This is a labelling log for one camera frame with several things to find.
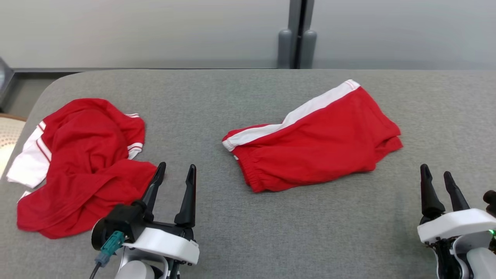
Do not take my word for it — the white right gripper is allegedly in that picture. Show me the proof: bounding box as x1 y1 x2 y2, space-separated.
417 164 496 279

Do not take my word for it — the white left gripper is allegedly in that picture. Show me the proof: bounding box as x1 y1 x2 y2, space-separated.
123 162 200 279

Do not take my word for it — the red basketball jersey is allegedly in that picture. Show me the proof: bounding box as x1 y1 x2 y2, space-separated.
6 98 158 239

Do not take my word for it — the red shorts white stripe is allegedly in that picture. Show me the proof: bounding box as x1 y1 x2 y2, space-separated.
222 79 404 193

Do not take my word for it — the white partition panel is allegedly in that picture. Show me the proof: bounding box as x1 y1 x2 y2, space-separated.
312 0 496 70
0 0 291 70

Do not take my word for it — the left camera cable teal plug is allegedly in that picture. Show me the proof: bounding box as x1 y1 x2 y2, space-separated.
90 231 126 279

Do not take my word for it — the grey partition post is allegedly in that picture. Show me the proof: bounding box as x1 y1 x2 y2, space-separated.
277 0 317 69

